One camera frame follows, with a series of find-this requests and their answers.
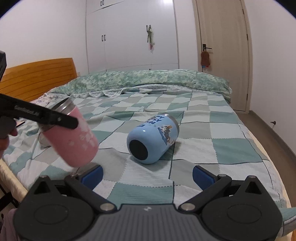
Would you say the brown plush toy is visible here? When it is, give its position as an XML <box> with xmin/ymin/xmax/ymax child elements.
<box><xmin>201</xmin><ymin>51</ymin><xmax>211</xmax><ymax>68</ymax></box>

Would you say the green floral quilt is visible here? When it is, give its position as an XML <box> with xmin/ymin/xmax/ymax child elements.
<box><xmin>49</xmin><ymin>69</ymin><xmax>232</xmax><ymax>103</ymax></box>

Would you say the white wardrobe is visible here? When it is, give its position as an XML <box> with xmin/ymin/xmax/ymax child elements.
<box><xmin>86</xmin><ymin>1</ymin><xmax>179</xmax><ymax>73</ymax></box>

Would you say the purple floral pillow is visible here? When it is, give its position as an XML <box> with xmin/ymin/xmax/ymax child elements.
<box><xmin>31</xmin><ymin>93</ymin><xmax>60</xmax><ymax>108</ymax></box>

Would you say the pink tumbler cup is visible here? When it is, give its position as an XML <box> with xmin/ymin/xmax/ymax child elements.
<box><xmin>39</xmin><ymin>98</ymin><xmax>99</xmax><ymax>167</ymax></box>

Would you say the stainless steel cup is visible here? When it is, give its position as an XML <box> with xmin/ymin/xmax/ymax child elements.
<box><xmin>38</xmin><ymin>133</ymin><xmax>52</xmax><ymax>148</ymax></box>

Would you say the person's left hand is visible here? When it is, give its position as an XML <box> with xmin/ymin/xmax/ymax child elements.
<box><xmin>0</xmin><ymin>128</ymin><xmax>18</xmax><ymax>158</ymax></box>

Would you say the hanging green sachet ornament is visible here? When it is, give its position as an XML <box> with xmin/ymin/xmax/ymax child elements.
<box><xmin>146</xmin><ymin>25</ymin><xmax>154</xmax><ymax>53</ymax></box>

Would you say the green white checkered blanket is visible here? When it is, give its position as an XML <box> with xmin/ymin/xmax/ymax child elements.
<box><xmin>3</xmin><ymin>89</ymin><xmax>289</xmax><ymax>209</ymax></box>

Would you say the lilac clothing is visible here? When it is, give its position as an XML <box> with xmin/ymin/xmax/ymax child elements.
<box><xmin>1</xmin><ymin>208</ymin><xmax>20</xmax><ymax>241</ymax></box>

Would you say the orange wooden headboard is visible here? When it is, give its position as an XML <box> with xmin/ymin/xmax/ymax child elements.
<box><xmin>1</xmin><ymin>58</ymin><xmax>77</xmax><ymax>101</ymax></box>

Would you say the black door handle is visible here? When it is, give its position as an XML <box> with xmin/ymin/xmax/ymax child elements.
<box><xmin>202</xmin><ymin>44</ymin><xmax>212</xmax><ymax>51</ymax></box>

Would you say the blue cartoon tumbler cup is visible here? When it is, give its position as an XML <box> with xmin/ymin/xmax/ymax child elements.
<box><xmin>126</xmin><ymin>113</ymin><xmax>180</xmax><ymax>164</ymax></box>

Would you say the beige wooden door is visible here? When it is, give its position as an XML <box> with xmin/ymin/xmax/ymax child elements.
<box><xmin>193</xmin><ymin>1</ymin><xmax>252</xmax><ymax>113</ymax></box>

